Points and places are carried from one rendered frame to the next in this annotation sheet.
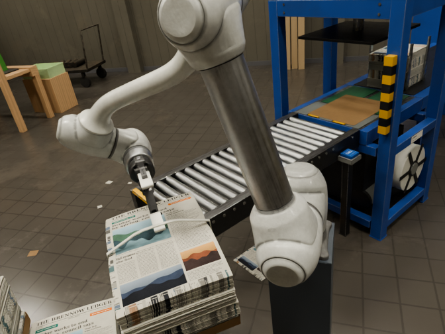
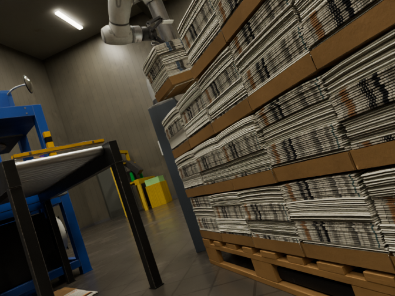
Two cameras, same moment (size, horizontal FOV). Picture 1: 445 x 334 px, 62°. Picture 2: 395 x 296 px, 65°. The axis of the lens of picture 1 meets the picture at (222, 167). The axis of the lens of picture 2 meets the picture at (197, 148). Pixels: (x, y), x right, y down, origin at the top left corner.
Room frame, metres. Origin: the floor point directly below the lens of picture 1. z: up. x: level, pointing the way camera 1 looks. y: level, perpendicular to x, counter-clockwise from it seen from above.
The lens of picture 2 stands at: (1.18, 1.91, 0.48)
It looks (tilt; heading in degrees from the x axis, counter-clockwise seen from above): 5 degrees up; 260
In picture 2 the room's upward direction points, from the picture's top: 19 degrees counter-clockwise
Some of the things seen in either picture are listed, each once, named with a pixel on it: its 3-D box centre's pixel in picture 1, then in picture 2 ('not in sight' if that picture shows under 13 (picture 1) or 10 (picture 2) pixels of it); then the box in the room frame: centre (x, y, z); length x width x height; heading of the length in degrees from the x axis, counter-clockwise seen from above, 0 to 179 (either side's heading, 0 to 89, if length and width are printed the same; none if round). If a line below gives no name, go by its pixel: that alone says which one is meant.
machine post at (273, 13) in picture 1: (281, 108); not in sight; (2.68, -0.52, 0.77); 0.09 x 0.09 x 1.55; 35
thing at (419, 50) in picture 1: (397, 65); not in sight; (2.83, -1.48, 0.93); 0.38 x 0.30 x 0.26; 125
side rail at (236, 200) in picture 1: (285, 180); (70, 178); (1.70, -0.33, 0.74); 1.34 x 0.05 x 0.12; 125
